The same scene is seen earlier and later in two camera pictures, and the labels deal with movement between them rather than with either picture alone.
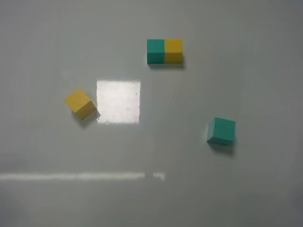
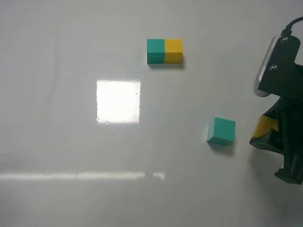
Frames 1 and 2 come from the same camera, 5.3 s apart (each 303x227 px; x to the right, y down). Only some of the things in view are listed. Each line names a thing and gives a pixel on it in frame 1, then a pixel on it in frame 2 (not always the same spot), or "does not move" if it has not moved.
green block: x=221 y=131 does not move
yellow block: x=80 y=104 -> x=264 y=125
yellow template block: x=173 y=51 does not move
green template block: x=155 y=50 does not move
